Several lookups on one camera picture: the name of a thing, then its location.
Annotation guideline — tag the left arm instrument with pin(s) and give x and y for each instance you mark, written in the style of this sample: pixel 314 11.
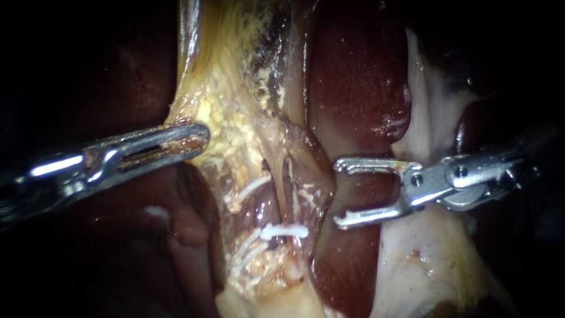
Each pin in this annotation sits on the left arm instrument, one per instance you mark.
pixel 53 174

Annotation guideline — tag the white clip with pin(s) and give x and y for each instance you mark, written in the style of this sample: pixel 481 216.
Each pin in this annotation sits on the white clip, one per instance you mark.
pixel 284 230
pixel 254 187

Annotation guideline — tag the left arm instrument jaw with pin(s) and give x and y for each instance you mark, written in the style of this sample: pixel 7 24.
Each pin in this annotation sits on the left arm instrument jaw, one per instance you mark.
pixel 176 131

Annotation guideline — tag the dark red liver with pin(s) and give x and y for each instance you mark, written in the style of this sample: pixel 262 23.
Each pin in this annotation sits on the dark red liver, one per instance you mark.
pixel 357 79

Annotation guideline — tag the right arm instrument jaw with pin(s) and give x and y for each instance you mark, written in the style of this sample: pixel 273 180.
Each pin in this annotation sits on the right arm instrument jaw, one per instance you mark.
pixel 371 164
pixel 371 216

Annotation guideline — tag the thin tube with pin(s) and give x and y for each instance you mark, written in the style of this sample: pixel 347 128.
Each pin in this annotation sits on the thin tube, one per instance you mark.
pixel 277 185
pixel 292 198

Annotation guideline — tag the pale fatty tissue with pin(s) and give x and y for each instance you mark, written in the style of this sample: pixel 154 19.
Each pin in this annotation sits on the pale fatty tissue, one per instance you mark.
pixel 432 265
pixel 309 194
pixel 273 302

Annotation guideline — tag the right arm instrument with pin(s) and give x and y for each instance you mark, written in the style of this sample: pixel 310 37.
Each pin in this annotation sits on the right arm instrument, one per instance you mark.
pixel 459 176

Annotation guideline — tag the gallbladder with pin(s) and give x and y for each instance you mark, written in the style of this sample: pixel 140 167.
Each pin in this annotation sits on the gallbladder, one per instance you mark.
pixel 220 48

